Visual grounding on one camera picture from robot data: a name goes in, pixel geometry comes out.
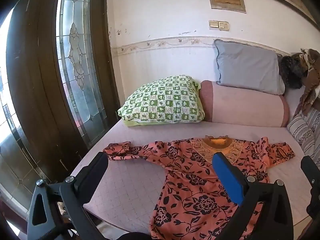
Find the stained glass door panel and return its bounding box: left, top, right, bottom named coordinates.
left=55, top=0, right=108, bottom=149

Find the striped pillow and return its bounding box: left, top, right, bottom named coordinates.
left=286, top=106, right=320, bottom=167

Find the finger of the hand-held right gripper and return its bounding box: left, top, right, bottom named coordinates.
left=300, top=155, right=320, bottom=218

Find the brown clothes pile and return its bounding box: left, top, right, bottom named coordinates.
left=293, top=48, right=320, bottom=117

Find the pink bolster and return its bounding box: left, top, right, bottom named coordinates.
left=199, top=80, right=291, bottom=128

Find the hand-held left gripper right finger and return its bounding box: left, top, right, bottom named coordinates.
left=212, top=152, right=294, bottom=240

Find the orange floral dress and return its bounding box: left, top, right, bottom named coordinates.
left=102, top=135, right=296, bottom=240

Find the dark wooden door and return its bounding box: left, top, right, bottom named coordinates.
left=5, top=0, right=122, bottom=188

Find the double light switch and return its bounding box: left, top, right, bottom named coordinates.
left=209, top=20, right=230, bottom=32

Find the grey-blue pillow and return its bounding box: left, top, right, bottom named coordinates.
left=214, top=39, right=286, bottom=96

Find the green checkered pillow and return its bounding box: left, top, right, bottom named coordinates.
left=117, top=75, right=206, bottom=127

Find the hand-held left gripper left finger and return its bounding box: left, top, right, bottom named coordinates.
left=26, top=152, right=109, bottom=240

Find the dark fuzzy cloth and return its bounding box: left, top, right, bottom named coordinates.
left=277, top=52, right=307, bottom=90

